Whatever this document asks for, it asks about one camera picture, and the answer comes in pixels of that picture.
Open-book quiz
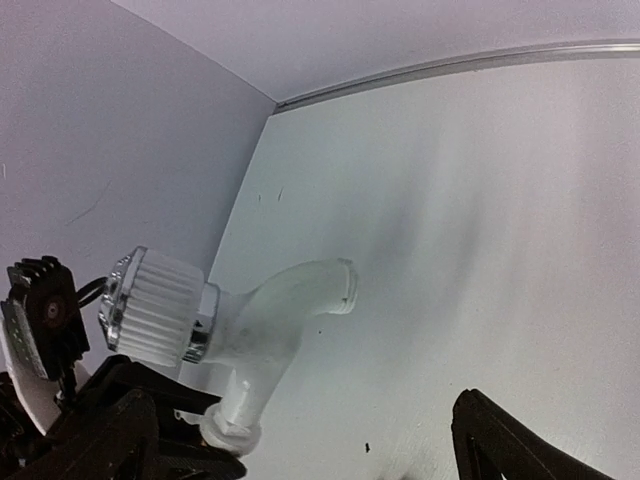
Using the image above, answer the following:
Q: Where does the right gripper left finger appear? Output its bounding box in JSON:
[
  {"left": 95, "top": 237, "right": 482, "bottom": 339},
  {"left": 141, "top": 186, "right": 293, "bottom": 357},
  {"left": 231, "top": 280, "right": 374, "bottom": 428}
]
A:
[{"left": 1, "top": 355, "right": 247, "bottom": 479}]

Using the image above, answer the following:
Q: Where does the white faucet chrome knob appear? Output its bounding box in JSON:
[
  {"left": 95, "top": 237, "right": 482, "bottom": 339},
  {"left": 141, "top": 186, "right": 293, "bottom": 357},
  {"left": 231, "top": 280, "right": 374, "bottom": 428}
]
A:
[{"left": 98, "top": 246, "right": 358, "bottom": 456}]

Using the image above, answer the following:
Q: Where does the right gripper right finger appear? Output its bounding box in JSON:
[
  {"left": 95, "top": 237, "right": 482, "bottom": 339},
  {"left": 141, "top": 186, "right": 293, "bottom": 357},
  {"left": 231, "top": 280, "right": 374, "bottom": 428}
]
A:
[{"left": 452, "top": 389, "right": 608, "bottom": 480}]

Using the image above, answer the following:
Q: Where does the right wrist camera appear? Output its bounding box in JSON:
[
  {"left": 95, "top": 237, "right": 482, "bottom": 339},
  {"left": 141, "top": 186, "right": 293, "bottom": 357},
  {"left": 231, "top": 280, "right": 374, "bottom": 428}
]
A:
[{"left": 1, "top": 256, "right": 90, "bottom": 435}]

